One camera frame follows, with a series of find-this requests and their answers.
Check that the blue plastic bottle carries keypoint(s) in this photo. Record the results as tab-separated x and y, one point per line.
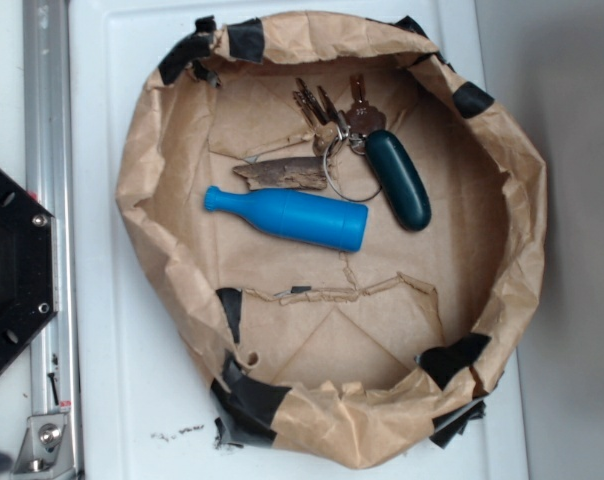
296	216

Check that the brown wood piece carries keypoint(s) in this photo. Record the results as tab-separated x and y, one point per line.
297	173

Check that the dark teal oval case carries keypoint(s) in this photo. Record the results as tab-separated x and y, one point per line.
399	179

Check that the bunch of metal keys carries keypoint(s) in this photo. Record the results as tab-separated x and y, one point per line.
334	127

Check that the brown paper bag bin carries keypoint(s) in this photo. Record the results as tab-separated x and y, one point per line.
354	357

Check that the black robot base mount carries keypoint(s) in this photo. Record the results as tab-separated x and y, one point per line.
27	298

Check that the metal corner bracket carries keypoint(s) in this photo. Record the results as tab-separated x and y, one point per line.
46	451

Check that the aluminium frame rail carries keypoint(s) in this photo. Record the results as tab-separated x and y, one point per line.
54	362

